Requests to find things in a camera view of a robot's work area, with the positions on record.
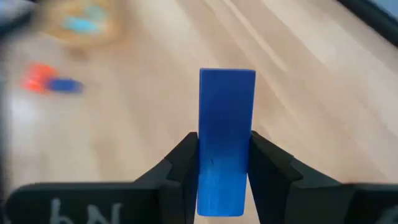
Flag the red-orange studded brick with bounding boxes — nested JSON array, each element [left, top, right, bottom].
[[19, 62, 60, 95]]

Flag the wooden bowl with teal blocks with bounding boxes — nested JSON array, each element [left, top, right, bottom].
[[39, 0, 124, 47]]

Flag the teal rectangular foam block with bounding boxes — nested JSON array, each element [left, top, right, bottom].
[[62, 16, 102, 34]]

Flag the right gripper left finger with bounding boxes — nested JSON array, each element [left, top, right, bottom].
[[6, 132, 200, 224]]

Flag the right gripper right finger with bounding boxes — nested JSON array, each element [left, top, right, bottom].
[[248, 130, 398, 224]]

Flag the purple rectangular block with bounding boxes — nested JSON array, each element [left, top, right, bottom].
[[45, 77, 85, 94], [197, 67, 257, 218]]

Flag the black aluminium rig frame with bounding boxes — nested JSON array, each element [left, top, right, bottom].
[[337, 0, 398, 47]]

